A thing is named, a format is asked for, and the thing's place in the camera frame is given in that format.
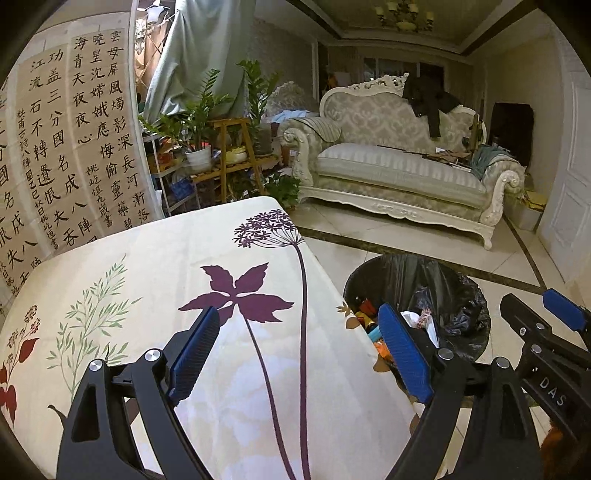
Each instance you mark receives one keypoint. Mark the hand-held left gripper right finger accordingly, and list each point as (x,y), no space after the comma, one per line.
(406,355)

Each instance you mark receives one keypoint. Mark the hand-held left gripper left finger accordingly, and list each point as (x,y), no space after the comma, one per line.
(194,355)

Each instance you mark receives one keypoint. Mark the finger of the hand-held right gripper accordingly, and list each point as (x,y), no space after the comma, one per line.
(561,309)

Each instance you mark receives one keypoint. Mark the white orange printed sachet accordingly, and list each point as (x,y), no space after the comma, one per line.
(425,318)

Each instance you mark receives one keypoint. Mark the bin with black liner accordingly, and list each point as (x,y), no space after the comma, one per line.
(415,277)

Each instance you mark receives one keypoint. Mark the person's right forearm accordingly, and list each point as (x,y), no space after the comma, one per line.
(554,452)

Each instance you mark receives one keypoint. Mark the grey box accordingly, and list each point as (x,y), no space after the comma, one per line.
(526,219)

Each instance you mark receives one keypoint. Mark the yellow bag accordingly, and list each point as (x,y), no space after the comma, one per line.
(535,201)

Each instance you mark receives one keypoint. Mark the white panelled door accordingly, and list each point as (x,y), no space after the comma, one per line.
(568,161)

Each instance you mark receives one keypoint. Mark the teal cloth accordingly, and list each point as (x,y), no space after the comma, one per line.
(489,159)

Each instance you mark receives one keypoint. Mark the metal rack with blue crate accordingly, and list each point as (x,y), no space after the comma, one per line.
(180,189)

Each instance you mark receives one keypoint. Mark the ornate cream sofa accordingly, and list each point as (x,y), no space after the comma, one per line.
(397,170)

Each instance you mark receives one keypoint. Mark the small green floor plant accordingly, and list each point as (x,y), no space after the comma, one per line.
(284,189)

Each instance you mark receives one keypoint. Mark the brown paper pile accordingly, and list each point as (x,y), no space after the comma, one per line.
(448,157)

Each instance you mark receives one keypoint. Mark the white flowerpot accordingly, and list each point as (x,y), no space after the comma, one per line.
(198,159)

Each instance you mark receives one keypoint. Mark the yellow flowerpot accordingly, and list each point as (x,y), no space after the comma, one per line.
(234,155)

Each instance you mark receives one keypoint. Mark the wooden plant stand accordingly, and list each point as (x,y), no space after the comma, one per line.
(221,138)

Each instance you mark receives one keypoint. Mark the large green potted plant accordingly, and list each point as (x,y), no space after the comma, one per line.
(203,110)

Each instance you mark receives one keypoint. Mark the black clothing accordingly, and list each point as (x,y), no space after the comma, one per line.
(429,97)

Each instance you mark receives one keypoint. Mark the tall green plant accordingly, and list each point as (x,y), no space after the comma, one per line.
(256,87)

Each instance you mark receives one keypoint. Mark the cream ornate armchair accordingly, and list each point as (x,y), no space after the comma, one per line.
(291,97)

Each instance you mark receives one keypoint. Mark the grey green curtain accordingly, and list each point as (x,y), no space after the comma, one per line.
(198,46)

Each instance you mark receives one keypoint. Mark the gold chandelier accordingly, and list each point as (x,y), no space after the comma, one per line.
(404,21)

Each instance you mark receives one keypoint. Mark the calligraphy wall hanging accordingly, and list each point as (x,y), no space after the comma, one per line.
(69,138)

